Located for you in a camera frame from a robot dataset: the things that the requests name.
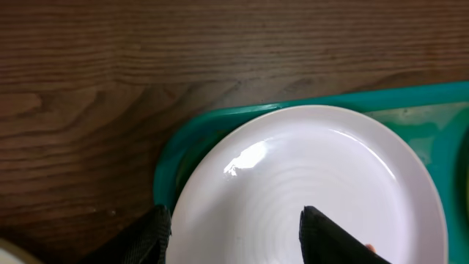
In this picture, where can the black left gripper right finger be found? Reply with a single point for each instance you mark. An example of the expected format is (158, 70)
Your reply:
(322, 241)

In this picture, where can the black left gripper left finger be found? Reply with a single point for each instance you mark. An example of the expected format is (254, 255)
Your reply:
(145, 241)

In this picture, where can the white plate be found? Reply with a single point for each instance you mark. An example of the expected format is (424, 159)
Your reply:
(242, 203)
(13, 254)

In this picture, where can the white plate front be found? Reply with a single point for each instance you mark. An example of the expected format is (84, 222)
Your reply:
(13, 254)

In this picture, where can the teal plastic tray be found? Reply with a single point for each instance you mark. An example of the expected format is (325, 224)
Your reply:
(432, 119)

